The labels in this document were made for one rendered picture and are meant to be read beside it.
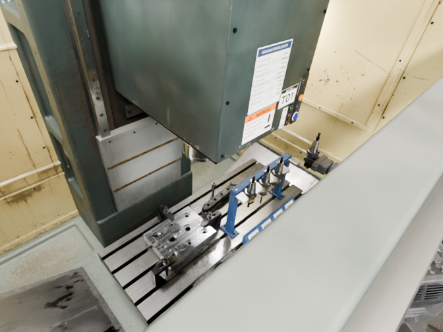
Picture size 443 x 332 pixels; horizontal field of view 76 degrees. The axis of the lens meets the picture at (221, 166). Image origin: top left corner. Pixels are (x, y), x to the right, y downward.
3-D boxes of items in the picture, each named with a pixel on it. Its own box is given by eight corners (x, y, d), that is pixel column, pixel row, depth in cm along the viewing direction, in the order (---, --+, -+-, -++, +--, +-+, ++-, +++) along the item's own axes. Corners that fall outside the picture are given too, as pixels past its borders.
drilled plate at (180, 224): (215, 236, 151) (216, 231, 148) (171, 271, 135) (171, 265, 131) (188, 211, 163) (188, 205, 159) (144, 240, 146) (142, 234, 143)
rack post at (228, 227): (238, 233, 159) (246, 197, 139) (232, 239, 155) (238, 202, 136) (226, 222, 164) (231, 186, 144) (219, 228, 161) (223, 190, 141)
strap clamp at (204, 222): (220, 225, 162) (222, 207, 152) (203, 238, 155) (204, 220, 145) (216, 221, 164) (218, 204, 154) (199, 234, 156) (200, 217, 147)
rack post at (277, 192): (285, 196, 183) (296, 161, 164) (280, 200, 180) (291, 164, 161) (273, 188, 189) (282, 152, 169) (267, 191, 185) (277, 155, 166)
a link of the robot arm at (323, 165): (326, 149, 144) (349, 161, 138) (321, 163, 151) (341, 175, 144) (313, 159, 137) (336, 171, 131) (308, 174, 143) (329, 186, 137)
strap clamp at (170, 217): (176, 229, 158) (175, 211, 148) (171, 232, 156) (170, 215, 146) (161, 215, 164) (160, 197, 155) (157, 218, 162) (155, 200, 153)
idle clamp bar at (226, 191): (234, 195, 181) (235, 188, 177) (206, 218, 165) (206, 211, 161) (228, 191, 183) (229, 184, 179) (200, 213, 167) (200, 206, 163)
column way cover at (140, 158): (184, 178, 189) (182, 109, 156) (118, 215, 162) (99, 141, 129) (179, 174, 191) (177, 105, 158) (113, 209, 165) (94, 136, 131)
